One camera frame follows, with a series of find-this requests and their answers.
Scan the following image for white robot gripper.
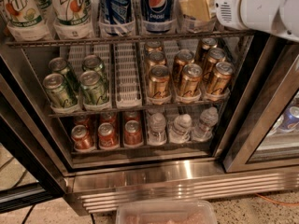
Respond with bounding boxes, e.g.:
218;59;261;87
178;0;299;42

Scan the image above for blue pepsi bottle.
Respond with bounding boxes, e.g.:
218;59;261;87
140;0;174;34
100;0;134;36

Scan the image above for white label bottle left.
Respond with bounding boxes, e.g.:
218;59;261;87
178;2;216;33

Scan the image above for steel fridge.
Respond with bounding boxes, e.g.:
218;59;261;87
0;0;299;216

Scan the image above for right glass fridge door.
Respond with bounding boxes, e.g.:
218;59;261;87
223;44;299;173

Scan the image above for front left 7up bottle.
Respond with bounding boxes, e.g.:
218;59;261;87
2;0;50;41

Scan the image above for open left fridge door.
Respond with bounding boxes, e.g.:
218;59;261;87
0;75;68;215

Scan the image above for back right gold can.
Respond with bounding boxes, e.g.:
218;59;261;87
195;38;218;62

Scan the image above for second row right gold can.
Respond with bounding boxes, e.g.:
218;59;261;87
203;48;226;82

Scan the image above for second row gold can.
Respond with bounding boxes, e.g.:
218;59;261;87
172;49;194;83
145;51;166;71
203;48;226;82

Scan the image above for second row middle gold can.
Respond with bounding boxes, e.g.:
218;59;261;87
172;49;194;83

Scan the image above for back left gold can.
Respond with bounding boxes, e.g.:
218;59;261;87
144;41;163;54

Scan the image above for second row left gold can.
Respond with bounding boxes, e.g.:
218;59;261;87
145;51;166;71

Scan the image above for front middle gold can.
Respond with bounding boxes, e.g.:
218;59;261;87
178;63;202;97

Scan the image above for front right gold can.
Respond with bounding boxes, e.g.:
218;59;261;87
206;62;235;95

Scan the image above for front left gold can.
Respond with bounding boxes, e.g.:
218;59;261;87
149;65;170;99

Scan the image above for back right green can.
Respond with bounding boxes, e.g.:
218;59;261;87
81;54;107;82

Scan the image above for green can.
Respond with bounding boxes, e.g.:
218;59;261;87
49;57;79;93
81;54;107;82
80;71;108;105
43;73;78;108

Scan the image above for front right green can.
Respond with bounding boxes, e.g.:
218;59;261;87
80;71;108;105

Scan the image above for front right orange can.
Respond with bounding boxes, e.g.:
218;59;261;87
124;120;142;146

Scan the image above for orange can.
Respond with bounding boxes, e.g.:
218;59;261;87
71;125;95;152
124;120;142;146
98;122;119;149

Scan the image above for blue can behind glass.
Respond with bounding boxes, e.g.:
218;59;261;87
278;106;299;133

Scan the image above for back left green can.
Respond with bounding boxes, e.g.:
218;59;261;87
49;57;79;93

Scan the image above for front middle orange can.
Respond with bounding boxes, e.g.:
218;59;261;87
98;122;119;149

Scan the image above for front left green can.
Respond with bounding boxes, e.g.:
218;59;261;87
43;73;78;108

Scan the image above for front left orange can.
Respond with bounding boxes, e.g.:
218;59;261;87
71;125;95;152

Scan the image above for clear plastic bin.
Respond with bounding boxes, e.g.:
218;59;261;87
115;200;218;224

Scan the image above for orange cable on floor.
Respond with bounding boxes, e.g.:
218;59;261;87
255;192;299;207

